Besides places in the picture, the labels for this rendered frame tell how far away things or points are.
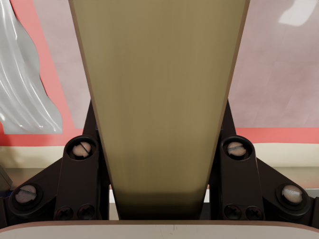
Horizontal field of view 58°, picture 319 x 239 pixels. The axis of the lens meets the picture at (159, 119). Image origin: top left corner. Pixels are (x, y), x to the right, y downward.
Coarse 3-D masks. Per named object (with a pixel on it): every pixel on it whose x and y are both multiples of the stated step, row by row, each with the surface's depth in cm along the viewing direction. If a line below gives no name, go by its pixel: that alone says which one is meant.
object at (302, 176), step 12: (12, 168) 40; (24, 168) 40; (36, 168) 40; (276, 168) 40; (288, 168) 40; (300, 168) 40; (312, 168) 40; (12, 180) 39; (24, 180) 39; (300, 180) 39; (312, 180) 39; (312, 192) 39
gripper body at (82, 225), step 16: (32, 224) 7; (48, 224) 7; (64, 224) 7; (80, 224) 7; (96, 224) 7; (112, 224) 7; (128, 224) 7; (144, 224) 7; (160, 224) 7; (176, 224) 7; (192, 224) 7; (208, 224) 7; (224, 224) 7; (240, 224) 7; (256, 224) 7; (272, 224) 7; (288, 224) 7
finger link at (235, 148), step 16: (224, 144) 10; (240, 144) 10; (224, 160) 9; (240, 160) 9; (256, 160) 9; (224, 176) 9; (240, 176) 9; (256, 176) 9; (224, 192) 8; (240, 192) 8; (256, 192) 8; (224, 208) 8; (240, 208) 8; (256, 208) 8
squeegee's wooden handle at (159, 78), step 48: (96, 0) 4; (144, 0) 4; (192, 0) 4; (240, 0) 4; (96, 48) 5; (144, 48) 5; (192, 48) 5; (96, 96) 6; (144, 96) 5; (192, 96) 5; (144, 144) 6; (192, 144) 6; (144, 192) 8; (192, 192) 8
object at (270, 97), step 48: (48, 0) 23; (288, 0) 23; (48, 48) 26; (240, 48) 26; (288, 48) 26; (48, 96) 30; (240, 96) 30; (288, 96) 30; (0, 144) 36; (48, 144) 36
